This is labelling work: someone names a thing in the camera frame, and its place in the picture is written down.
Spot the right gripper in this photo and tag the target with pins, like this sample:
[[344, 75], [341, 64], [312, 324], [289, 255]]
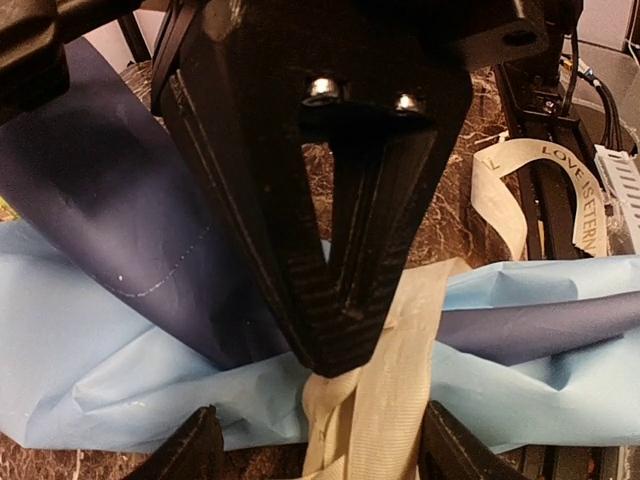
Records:
[[335, 68]]

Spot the blue wrapping paper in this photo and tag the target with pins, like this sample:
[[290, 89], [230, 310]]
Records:
[[526, 353]]

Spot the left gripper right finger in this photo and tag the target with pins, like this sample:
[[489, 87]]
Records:
[[448, 450]]

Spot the white cable duct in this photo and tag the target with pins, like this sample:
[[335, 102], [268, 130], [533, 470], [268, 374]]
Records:
[[621, 177]]

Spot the beige ribbon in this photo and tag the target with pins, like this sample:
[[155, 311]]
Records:
[[366, 423]]

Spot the black front rail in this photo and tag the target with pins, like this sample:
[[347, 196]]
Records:
[[534, 110]]

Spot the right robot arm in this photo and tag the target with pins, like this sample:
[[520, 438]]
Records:
[[52, 195]]

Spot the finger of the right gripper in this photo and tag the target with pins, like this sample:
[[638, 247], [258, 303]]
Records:
[[384, 181], [243, 143]]

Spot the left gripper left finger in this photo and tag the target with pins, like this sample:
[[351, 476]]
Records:
[[194, 451]]

